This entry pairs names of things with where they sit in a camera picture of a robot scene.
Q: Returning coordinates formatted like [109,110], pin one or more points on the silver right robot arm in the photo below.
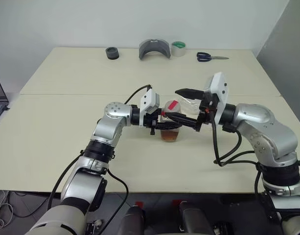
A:
[260,127]

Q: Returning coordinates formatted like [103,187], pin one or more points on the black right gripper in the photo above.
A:
[208,105]

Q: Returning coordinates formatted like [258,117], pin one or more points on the clear wine glass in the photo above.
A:
[189,107]

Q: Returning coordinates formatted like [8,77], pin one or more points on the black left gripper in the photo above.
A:
[149,121]

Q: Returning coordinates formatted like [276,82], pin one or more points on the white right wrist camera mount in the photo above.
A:
[219,83]

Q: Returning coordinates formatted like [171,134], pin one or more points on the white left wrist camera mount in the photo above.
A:
[149,100]

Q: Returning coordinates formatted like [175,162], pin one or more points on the grey tape roll green core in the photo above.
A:
[178,50]

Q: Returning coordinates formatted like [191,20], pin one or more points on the red tag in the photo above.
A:
[176,202]
[139,204]

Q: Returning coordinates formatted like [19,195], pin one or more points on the dark rounded shape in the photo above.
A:
[195,220]
[131,221]

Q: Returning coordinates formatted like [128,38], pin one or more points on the black bracket with white knob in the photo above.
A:
[96,226]

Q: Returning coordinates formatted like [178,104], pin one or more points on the clear plastic tea bottle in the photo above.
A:
[169,137]

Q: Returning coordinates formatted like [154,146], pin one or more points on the black round cap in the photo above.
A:
[112,53]

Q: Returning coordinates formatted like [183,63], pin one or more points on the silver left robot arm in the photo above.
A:
[110,127]

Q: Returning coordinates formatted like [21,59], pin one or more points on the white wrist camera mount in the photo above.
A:
[219,83]
[149,100]

